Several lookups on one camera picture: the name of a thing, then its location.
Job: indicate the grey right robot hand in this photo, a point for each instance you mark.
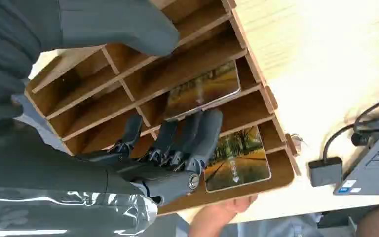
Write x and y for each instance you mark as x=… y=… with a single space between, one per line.
x=62 y=170

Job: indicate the card with autumn tree print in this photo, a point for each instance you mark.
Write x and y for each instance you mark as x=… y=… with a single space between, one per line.
x=241 y=163
x=202 y=91

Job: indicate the grey laptop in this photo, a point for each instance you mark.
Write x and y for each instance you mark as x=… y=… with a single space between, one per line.
x=376 y=163

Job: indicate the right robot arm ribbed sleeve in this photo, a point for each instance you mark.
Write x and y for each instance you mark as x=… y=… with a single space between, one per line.
x=3 y=49

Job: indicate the person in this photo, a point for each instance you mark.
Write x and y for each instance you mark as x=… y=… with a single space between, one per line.
x=274 y=227

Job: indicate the black adapter box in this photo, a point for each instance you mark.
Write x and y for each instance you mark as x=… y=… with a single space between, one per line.
x=325 y=171

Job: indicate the wooden card box with slots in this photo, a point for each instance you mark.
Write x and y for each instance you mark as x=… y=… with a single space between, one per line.
x=183 y=65

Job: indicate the person's hand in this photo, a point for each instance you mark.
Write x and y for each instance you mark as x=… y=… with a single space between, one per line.
x=215 y=216

